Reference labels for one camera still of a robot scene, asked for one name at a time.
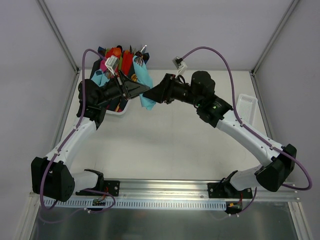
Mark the light blue paper napkin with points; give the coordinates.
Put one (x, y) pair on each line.
(143, 77)

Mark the light blue rolled napkin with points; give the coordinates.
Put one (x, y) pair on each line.
(99, 78)

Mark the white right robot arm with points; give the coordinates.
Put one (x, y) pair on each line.
(274, 158)

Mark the dark navy rolled napkin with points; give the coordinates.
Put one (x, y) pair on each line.
(117, 104)

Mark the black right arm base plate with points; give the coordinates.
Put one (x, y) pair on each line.
(219, 190)

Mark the red rolled napkin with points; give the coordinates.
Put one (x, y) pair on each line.
(127, 61)

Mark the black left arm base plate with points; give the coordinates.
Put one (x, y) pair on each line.
(107, 186)

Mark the white utensil tray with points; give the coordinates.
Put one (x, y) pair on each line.
(246, 108)

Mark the white plastic basket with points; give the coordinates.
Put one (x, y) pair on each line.
(95, 67)

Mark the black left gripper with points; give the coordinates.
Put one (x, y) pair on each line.
(124, 87)

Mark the white slotted cable duct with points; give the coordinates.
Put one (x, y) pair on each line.
(148, 204)

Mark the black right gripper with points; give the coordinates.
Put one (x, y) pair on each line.
(169, 89)

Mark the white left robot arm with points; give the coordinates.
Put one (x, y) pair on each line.
(50, 175)

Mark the magenta rolled napkin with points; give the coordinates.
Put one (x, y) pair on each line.
(103, 66)

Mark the wooden handled spoon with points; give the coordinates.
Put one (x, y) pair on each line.
(139, 61)

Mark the aluminium front rail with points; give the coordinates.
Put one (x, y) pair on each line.
(153, 189)

